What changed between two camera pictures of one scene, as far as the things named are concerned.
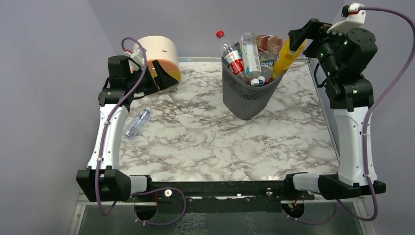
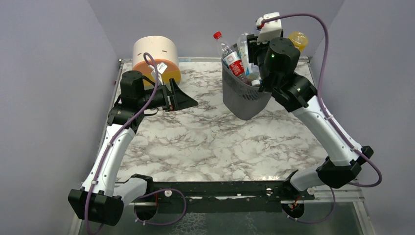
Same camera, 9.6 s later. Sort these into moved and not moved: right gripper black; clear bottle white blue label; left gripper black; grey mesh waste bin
Moved: left gripper black; right gripper black
Not moved: grey mesh waste bin; clear bottle white blue label
